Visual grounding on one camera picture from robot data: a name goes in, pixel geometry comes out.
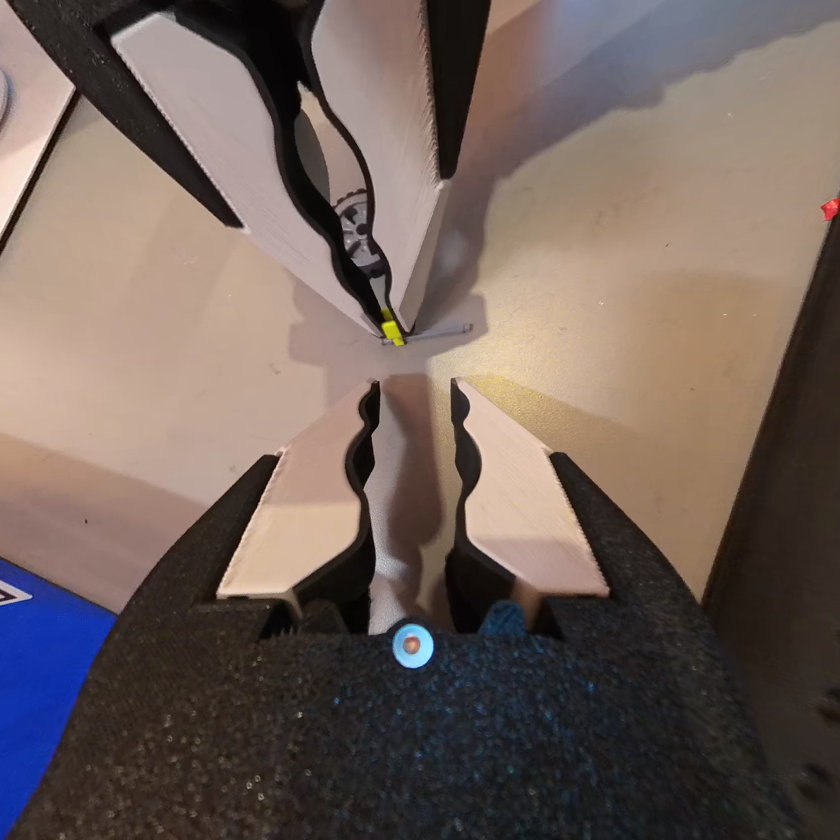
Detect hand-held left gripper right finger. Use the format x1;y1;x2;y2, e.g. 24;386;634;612
449;377;611;599

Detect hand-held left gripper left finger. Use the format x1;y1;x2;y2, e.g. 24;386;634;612
215;378;382;601

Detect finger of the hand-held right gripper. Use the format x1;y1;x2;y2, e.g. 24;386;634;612
110;12;395;339
298;0;452;332

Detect thin grey plastic rod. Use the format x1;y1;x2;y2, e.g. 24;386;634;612
382;322;473;345

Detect blue plastic storage bin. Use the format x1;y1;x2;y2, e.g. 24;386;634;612
0;556;120;834

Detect white book stand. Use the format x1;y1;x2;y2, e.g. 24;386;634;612
0;0;81;247

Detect black toy vehicle wheel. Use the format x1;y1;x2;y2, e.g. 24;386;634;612
333;190;385;277

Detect black perforated mat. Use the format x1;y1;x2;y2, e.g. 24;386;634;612
702;217;840;840

